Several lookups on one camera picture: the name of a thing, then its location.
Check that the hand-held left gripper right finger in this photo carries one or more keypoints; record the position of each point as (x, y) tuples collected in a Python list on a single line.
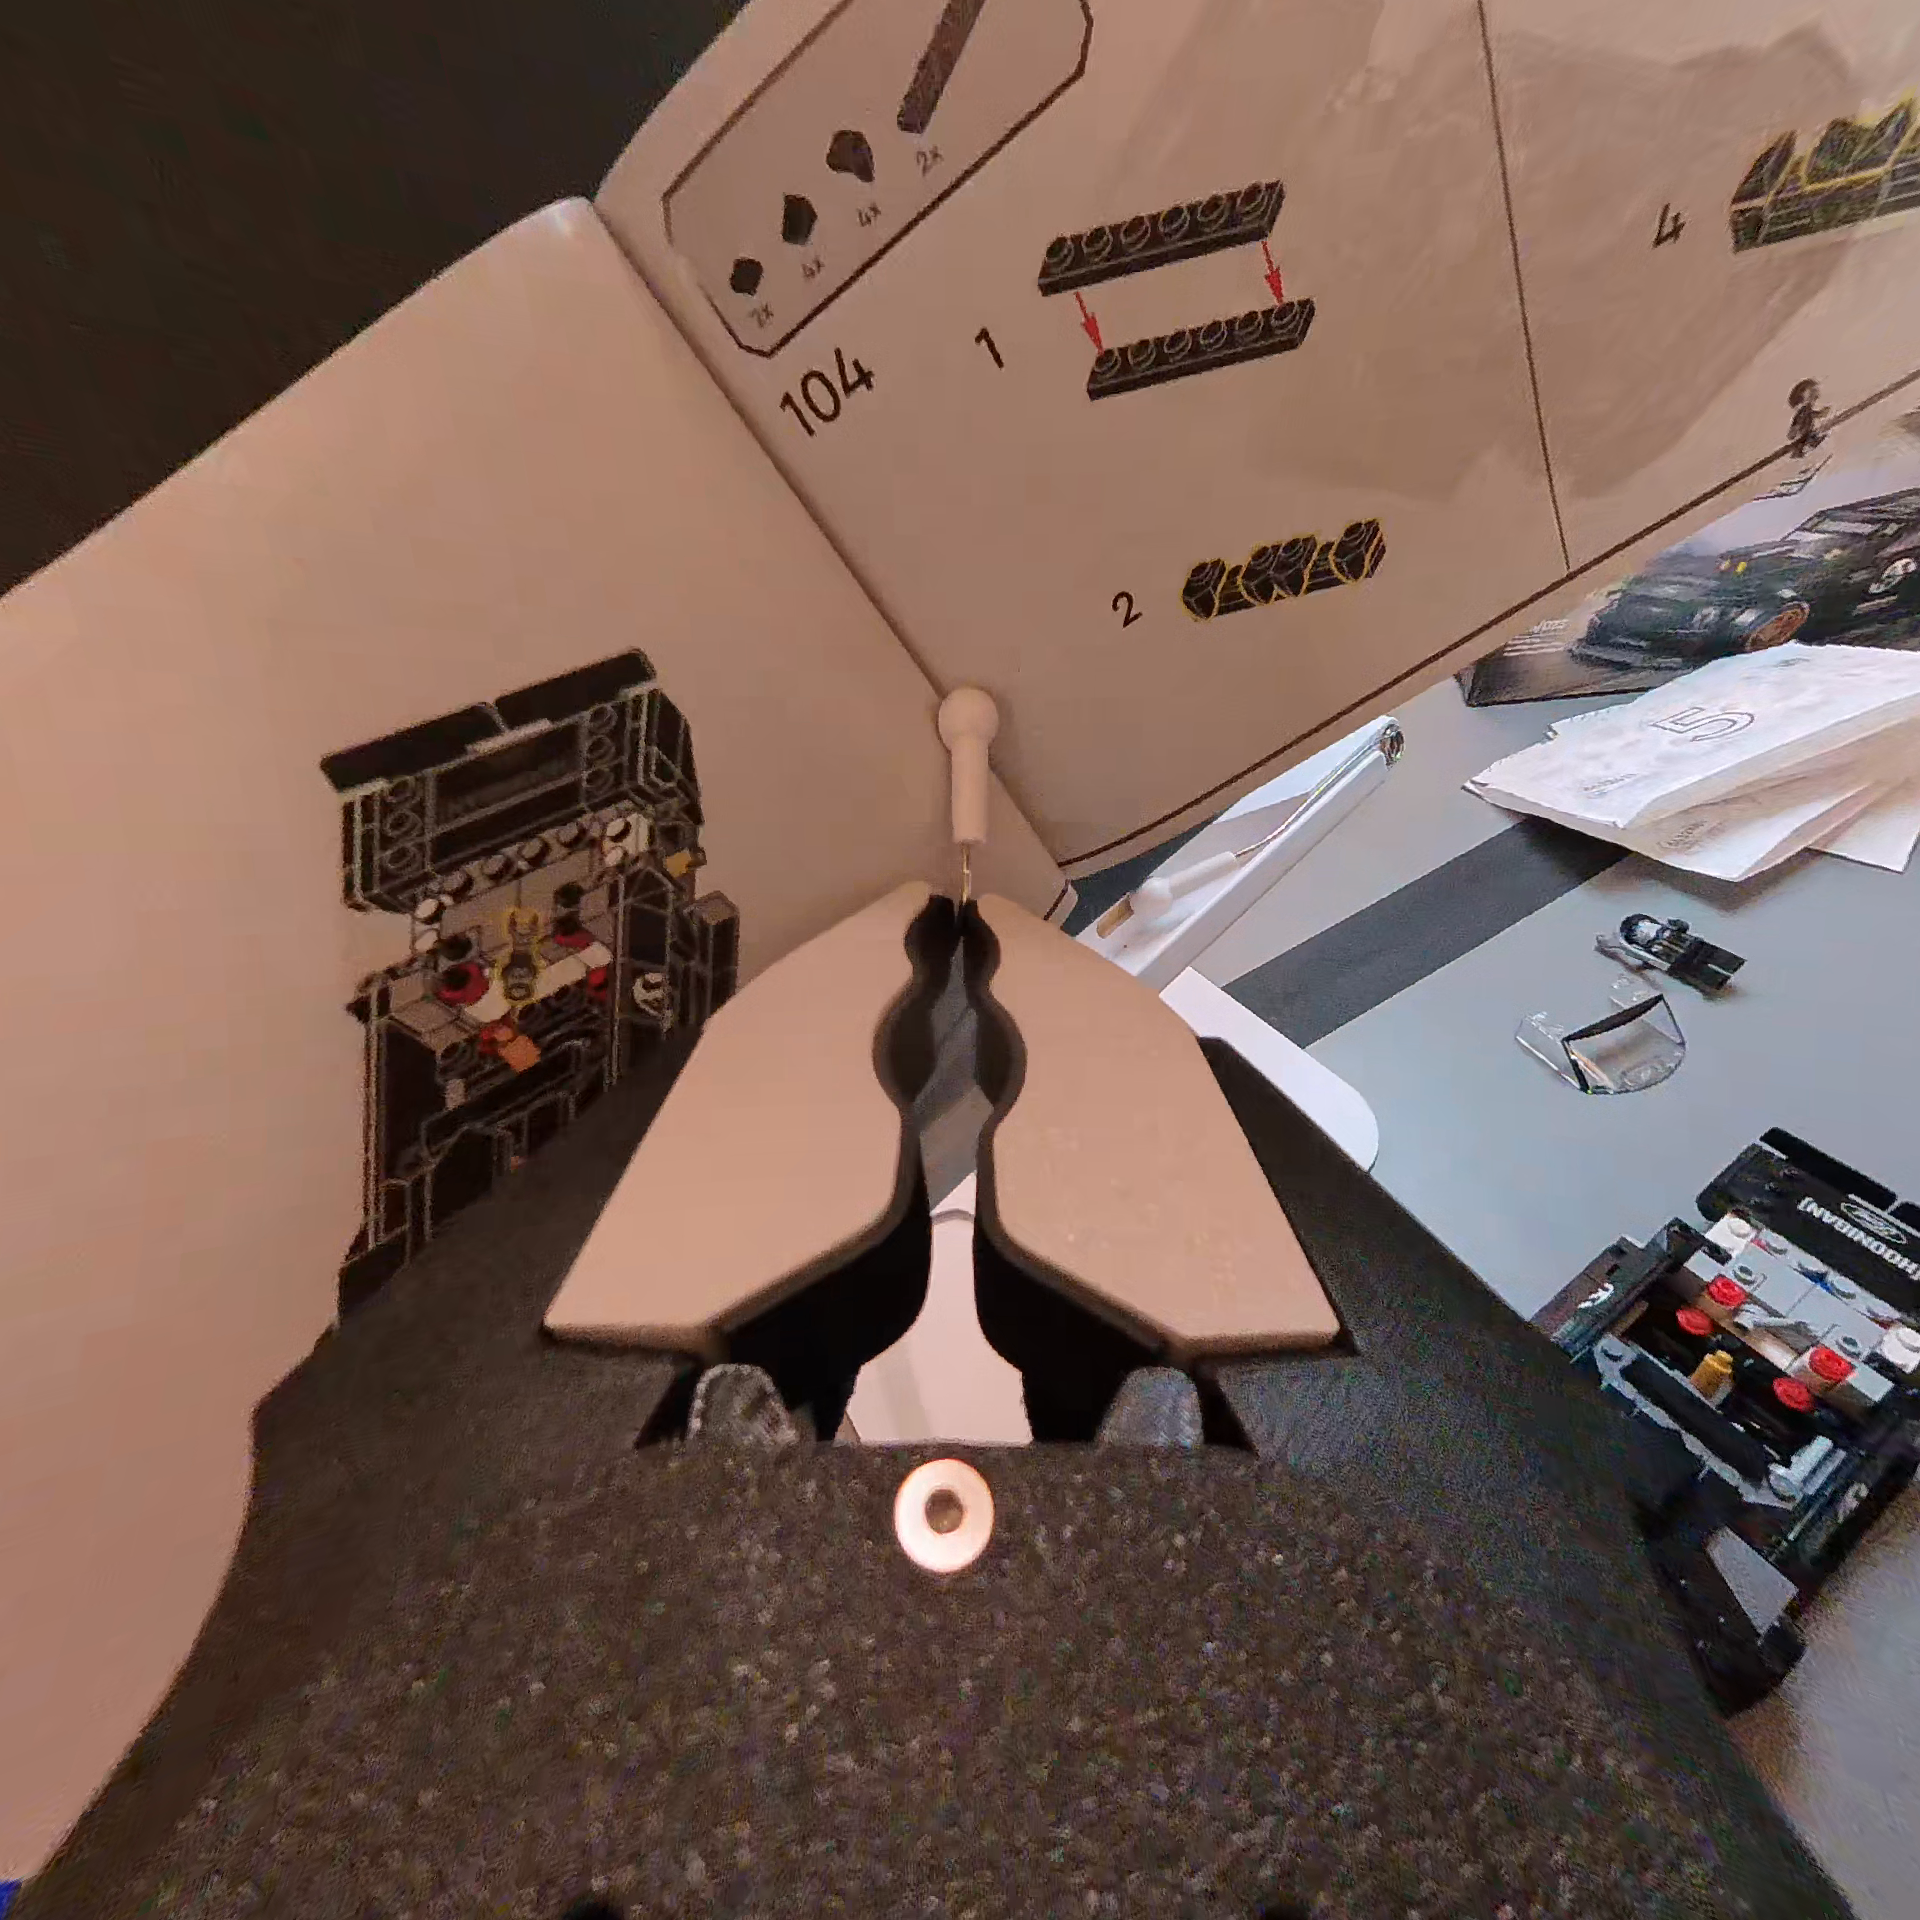
[(1155, 1154)]

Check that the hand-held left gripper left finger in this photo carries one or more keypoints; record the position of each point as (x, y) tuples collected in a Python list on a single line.
[(751, 1154)]

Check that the black lego car model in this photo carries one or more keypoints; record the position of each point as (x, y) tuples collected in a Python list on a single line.
[(1773, 1351)]

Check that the clear lego windshield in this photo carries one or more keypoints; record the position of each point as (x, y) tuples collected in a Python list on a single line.
[(1613, 1043)]

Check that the small black lego piece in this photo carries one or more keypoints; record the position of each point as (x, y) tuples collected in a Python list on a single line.
[(1675, 952)]

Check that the lego instruction booklet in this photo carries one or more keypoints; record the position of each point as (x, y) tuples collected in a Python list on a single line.
[(1201, 510)]

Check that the lego set box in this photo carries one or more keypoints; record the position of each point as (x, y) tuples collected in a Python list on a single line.
[(1755, 585)]

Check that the white metal stand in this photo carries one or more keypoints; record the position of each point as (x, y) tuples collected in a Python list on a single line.
[(970, 767)]

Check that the white paper bags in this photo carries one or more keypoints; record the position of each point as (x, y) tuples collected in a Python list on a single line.
[(1727, 767)]

